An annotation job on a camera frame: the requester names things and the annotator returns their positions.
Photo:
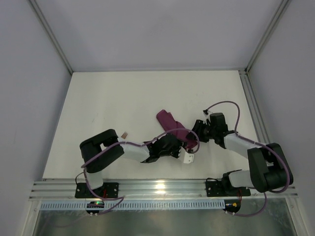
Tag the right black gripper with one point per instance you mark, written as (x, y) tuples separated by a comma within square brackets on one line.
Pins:
[(200, 128)]

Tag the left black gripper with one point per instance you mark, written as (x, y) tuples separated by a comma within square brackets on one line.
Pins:
[(172, 145)]

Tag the purple cloth napkin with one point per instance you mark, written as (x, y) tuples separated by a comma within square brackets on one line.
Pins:
[(167, 122)]

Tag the copper fork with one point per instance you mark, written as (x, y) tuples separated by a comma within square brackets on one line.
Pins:
[(124, 135)]

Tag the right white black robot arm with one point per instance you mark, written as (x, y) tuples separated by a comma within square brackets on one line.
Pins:
[(268, 169)]

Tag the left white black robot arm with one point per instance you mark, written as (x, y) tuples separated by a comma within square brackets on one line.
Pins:
[(101, 150)]

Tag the right black controller board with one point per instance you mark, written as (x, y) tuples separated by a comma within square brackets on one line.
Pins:
[(231, 207)]

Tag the black controller board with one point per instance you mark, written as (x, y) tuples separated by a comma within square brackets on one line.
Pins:
[(94, 207), (231, 207)]

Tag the left black controller board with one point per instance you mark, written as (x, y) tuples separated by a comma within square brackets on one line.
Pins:
[(94, 207)]

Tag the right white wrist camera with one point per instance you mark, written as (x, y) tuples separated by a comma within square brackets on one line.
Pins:
[(207, 113)]

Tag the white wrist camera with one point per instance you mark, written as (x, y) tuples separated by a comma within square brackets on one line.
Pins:
[(207, 113), (186, 158)]

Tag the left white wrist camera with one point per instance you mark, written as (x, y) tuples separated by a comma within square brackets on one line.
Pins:
[(186, 158)]

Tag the right aluminium side rail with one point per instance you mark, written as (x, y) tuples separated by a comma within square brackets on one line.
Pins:
[(259, 125)]

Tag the slotted grey cable duct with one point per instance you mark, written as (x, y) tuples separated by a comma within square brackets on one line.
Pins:
[(137, 205)]

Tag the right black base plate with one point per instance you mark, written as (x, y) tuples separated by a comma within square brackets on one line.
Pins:
[(216, 188)]

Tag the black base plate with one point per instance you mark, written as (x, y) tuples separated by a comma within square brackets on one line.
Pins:
[(216, 188), (107, 190)]

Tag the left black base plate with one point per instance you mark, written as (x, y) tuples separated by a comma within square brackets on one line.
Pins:
[(107, 190)]

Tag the right aluminium corner post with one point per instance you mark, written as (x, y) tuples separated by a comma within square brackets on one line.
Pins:
[(272, 25)]

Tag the aluminium corner post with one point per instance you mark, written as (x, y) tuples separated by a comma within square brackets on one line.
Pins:
[(50, 34), (272, 25)]

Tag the left aluminium corner post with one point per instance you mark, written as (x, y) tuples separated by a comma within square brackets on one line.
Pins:
[(50, 34)]

